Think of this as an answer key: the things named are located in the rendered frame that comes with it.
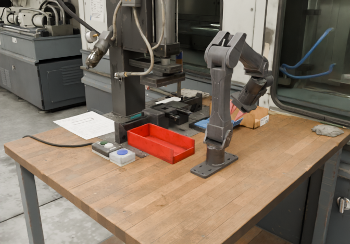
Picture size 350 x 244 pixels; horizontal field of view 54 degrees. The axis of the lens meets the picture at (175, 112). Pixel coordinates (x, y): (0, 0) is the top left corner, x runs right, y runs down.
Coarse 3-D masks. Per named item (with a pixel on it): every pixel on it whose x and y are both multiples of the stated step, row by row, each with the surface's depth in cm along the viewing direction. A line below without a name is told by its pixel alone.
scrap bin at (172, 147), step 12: (132, 132) 136; (144, 132) 141; (156, 132) 140; (168, 132) 135; (132, 144) 134; (144, 144) 128; (156, 144) 124; (168, 144) 135; (180, 144) 132; (192, 144) 127; (156, 156) 125; (168, 156) 121; (180, 156) 122
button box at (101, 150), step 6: (36, 138) 140; (48, 144) 136; (54, 144) 134; (84, 144) 134; (90, 144) 134; (96, 144) 129; (114, 144) 129; (96, 150) 128; (102, 150) 125; (108, 150) 124; (114, 150) 125; (102, 156) 126; (108, 156) 123
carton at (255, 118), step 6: (210, 102) 165; (210, 108) 165; (258, 108) 160; (264, 108) 158; (234, 114) 156; (246, 114) 152; (252, 114) 150; (258, 114) 161; (264, 114) 159; (246, 120) 153; (252, 120) 150; (258, 120) 161; (264, 120) 156; (246, 126) 153; (252, 126) 151; (258, 126) 154
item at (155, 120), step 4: (184, 108) 156; (188, 108) 158; (172, 112) 150; (176, 112) 152; (152, 116) 146; (164, 116) 147; (180, 116) 155; (184, 116) 157; (188, 116) 159; (152, 120) 147; (156, 120) 145; (160, 120) 146; (164, 120) 148; (168, 120) 160; (172, 120) 158; (176, 120) 156; (180, 120) 156; (184, 120) 158; (188, 120) 160; (156, 124) 146; (160, 124) 146; (164, 124) 148; (180, 124) 156; (164, 128) 149
